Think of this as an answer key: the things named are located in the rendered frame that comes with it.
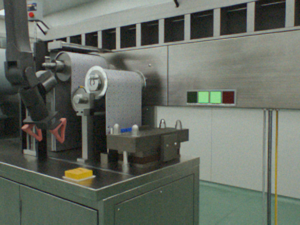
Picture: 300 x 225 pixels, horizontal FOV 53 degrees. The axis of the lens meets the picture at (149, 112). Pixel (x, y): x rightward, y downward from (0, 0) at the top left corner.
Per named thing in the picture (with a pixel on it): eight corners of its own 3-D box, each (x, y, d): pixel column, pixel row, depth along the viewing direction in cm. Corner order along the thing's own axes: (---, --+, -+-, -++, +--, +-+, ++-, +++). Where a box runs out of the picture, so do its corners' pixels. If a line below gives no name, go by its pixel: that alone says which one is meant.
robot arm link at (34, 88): (12, 90, 92) (26, 89, 89) (28, 79, 97) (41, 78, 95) (22, 109, 95) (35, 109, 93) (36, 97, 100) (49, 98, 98)
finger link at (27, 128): (42, 133, 109) (31, 111, 104) (57, 134, 106) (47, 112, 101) (29, 145, 104) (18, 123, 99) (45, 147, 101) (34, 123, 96)
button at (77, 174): (64, 177, 109) (64, 170, 109) (80, 173, 115) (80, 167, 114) (77, 180, 105) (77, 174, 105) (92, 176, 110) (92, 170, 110)
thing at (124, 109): (105, 134, 133) (105, 92, 132) (140, 130, 152) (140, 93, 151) (106, 134, 133) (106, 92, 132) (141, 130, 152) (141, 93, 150)
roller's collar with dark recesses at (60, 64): (49, 73, 149) (49, 59, 148) (59, 73, 153) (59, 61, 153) (57, 72, 145) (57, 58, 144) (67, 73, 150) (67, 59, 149)
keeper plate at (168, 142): (160, 161, 132) (160, 136, 131) (173, 157, 139) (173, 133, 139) (165, 161, 130) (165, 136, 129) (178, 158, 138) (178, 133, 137)
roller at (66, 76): (55, 81, 156) (55, 53, 155) (93, 82, 176) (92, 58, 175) (72, 80, 147) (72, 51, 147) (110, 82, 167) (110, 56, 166)
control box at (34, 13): (25, 19, 167) (24, 1, 167) (31, 22, 174) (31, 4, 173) (36, 18, 166) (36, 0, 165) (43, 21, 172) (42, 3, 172)
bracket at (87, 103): (76, 161, 136) (75, 92, 134) (87, 159, 141) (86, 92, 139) (83, 162, 133) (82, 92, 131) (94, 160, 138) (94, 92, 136)
